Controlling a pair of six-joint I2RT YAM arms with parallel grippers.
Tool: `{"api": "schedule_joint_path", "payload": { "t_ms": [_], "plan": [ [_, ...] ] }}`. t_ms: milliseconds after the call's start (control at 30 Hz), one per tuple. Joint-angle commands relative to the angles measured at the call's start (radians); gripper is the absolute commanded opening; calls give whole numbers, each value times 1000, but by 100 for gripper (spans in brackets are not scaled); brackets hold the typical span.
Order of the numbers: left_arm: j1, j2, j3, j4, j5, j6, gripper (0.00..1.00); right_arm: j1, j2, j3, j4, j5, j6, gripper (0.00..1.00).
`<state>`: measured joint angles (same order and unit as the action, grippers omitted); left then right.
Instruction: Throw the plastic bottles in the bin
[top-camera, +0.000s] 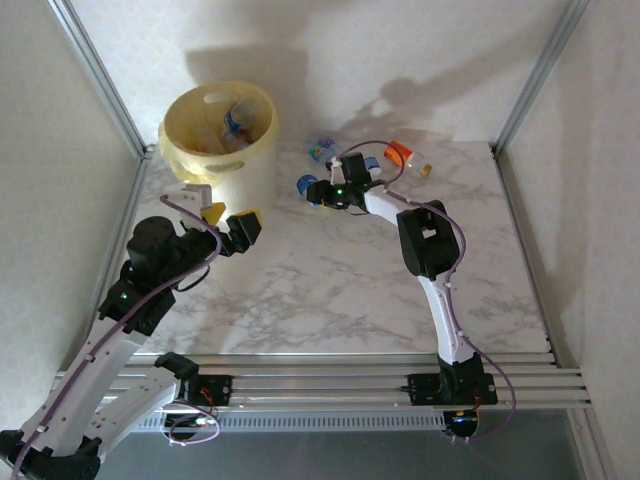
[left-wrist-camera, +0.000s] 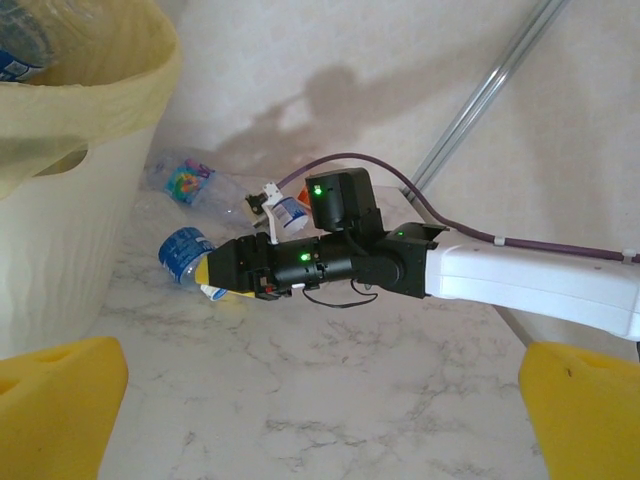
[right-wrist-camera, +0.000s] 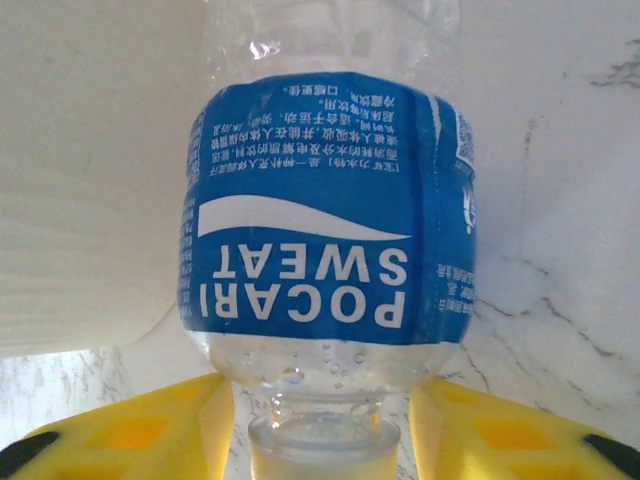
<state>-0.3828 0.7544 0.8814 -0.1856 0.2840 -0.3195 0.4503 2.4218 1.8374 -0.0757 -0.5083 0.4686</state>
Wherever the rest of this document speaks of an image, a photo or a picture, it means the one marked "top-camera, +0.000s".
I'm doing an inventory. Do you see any black left gripper loop cable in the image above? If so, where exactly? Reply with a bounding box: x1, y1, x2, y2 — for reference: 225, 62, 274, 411
173, 263, 212, 294

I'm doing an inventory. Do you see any aluminium frame post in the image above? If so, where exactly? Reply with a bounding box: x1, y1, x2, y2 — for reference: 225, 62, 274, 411
492, 0, 594, 154
47, 0, 155, 159

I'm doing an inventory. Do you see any blue wrapper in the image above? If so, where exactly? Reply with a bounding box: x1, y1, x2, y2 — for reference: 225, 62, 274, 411
305, 134, 346, 164

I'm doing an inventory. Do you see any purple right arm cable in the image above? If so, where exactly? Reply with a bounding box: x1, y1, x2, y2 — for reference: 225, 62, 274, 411
329, 140, 517, 445

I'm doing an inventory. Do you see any aluminium side rail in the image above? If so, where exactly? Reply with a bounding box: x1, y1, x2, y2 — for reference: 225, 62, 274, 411
89, 149, 154, 301
492, 143, 561, 369

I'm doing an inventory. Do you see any white plastic bin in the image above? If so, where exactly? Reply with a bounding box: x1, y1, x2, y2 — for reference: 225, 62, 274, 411
158, 82, 280, 221

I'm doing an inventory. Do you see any blue label bottle white cap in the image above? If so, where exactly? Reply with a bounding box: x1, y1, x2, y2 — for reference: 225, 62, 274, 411
295, 173, 321, 201

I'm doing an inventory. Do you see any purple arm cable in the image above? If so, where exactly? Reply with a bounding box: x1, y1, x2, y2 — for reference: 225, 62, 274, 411
7, 194, 224, 480
329, 140, 517, 445

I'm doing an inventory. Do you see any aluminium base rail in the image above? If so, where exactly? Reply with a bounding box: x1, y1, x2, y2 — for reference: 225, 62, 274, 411
54, 352, 594, 414

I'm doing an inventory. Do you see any orange label bottle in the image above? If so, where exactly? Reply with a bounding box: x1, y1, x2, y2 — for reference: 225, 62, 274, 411
383, 140, 434, 179

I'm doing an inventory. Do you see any slotted cable duct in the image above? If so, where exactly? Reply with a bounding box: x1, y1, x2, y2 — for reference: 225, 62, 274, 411
134, 412, 446, 432

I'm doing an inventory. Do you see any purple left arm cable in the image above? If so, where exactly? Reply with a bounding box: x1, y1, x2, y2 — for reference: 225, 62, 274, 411
7, 194, 224, 480

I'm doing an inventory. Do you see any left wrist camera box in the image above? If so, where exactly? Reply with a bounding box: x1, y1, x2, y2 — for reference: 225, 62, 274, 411
180, 182, 214, 214

